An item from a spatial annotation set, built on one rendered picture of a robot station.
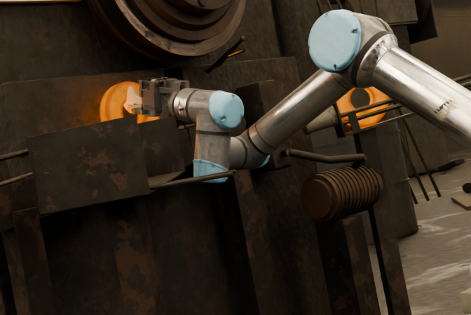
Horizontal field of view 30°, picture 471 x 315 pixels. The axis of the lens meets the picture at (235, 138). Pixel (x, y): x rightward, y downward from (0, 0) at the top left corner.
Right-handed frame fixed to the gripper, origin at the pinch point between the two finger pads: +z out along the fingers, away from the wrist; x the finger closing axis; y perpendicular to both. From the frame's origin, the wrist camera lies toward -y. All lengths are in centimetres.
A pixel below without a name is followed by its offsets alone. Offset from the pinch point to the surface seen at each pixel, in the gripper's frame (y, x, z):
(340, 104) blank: -4, -58, -17
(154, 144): -3.3, 16.2, -29.0
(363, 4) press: 1, -683, 445
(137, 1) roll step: 24.3, -4.0, 0.0
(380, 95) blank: -3, -67, -24
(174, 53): 11.6, -13.5, -1.4
